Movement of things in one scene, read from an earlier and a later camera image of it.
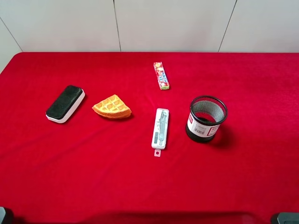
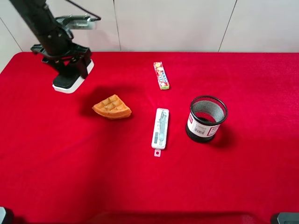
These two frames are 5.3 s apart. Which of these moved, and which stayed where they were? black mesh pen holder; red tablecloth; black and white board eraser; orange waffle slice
Moved: black and white board eraser
Stayed: black mesh pen holder; orange waffle slice; red tablecloth
